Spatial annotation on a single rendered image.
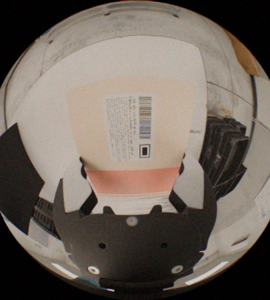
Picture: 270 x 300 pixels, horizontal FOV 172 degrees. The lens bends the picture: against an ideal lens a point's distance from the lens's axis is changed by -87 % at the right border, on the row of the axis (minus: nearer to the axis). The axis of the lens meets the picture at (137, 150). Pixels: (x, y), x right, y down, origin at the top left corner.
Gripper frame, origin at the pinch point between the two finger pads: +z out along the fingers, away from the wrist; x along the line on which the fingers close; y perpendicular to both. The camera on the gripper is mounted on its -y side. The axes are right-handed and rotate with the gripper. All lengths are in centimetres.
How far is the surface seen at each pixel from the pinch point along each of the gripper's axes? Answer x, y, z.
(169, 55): 6.4, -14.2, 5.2
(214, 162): 54, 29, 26
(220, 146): 53, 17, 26
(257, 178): 260, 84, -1
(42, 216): -58, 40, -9
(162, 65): 5.1, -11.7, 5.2
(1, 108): -362, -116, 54
